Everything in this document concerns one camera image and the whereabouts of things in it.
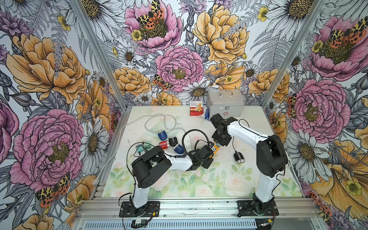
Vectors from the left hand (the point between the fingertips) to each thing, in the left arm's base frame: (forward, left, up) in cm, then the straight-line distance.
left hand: (204, 158), depth 93 cm
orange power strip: (+5, -7, +3) cm, 9 cm away
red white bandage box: (+40, +3, +4) cm, 41 cm away
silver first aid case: (+37, -20, +14) cm, 44 cm away
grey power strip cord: (+25, +23, 0) cm, 34 cm away
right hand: (+6, -8, +7) cm, 13 cm away
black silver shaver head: (+11, +20, +4) cm, 23 cm away
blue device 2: (+6, +16, +3) cm, 17 cm away
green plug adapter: (+10, +38, 0) cm, 39 cm away
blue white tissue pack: (+33, -4, +4) cm, 34 cm away
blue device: (+15, +27, +4) cm, 32 cm away
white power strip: (+10, +11, +3) cm, 15 cm away
